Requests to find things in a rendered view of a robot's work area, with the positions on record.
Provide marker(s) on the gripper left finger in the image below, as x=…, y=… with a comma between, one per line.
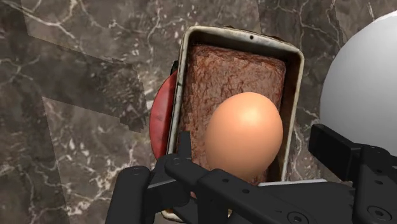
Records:
x=217, y=192

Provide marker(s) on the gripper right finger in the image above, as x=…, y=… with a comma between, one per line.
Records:
x=372, y=173

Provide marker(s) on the brown egg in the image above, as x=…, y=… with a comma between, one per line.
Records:
x=243, y=136

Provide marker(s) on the white rounded object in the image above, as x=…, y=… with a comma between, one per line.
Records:
x=363, y=93

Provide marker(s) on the red round object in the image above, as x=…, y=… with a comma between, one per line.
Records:
x=159, y=118

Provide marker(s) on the brown loaf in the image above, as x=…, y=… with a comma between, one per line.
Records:
x=223, y=74

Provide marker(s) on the metal loaf pan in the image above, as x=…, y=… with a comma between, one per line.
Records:
x=294, y=80

